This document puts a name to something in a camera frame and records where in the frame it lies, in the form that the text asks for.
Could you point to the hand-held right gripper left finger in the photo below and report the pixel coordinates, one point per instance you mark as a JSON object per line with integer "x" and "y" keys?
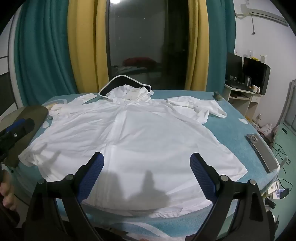
{"x": 94, "y": 171}

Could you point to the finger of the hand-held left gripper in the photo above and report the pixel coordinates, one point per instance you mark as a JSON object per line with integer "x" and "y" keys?
{"x": 22, "y": 127}

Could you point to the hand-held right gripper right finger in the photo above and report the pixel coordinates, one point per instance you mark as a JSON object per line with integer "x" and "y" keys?
{"x": 200, "y": 176}

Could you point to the white hooded jacket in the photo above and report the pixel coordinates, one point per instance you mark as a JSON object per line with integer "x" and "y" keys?
{"x": 129, "y": 129}

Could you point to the person's left hand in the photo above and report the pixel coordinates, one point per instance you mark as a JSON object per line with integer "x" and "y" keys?
{"x": 7, "y": 192}

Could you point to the olive green quilt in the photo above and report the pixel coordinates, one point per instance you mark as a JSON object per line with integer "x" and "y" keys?
{"x": 27, "y": 113}

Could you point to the blue cartoon blanket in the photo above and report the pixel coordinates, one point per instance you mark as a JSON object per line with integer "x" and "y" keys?
{"x": 231, "y": 143}

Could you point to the silver smartphone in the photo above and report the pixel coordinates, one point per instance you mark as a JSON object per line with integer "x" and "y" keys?
{"x": 261, "y": 150}

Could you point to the small green toy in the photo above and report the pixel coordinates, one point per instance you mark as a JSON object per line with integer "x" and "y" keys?
{"x": 217, "y": 96}

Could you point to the white computer desk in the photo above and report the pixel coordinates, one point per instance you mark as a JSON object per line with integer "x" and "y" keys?
{"x": 240, "y": 102}

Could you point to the white mug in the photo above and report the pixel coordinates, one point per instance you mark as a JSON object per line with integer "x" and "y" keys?
{"x": 255, "y": 89}

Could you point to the yellow curtain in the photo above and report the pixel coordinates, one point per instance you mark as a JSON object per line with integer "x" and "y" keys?
{"x": 196, "y": 46}
{"x": 85, "y": 46}

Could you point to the steel kettle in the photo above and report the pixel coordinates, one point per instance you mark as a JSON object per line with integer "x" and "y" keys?
{"x": 248, "y": 81}

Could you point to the grey wardrobe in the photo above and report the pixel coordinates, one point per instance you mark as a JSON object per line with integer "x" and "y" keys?
{"x": 291, "y": 111}

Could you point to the small black monitor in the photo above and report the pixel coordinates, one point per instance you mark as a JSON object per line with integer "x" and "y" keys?
{"x": 233, "y": 67}

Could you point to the large black monitor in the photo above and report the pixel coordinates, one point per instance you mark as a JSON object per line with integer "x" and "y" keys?
{"x": 255, "y": 74}

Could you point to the dark glass window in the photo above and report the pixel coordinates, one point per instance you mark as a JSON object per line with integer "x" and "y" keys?
{"x": 138, "y": 34}

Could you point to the white air conditioner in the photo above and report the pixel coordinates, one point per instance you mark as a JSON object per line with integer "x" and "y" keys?
{"x": 266, "y": 15}

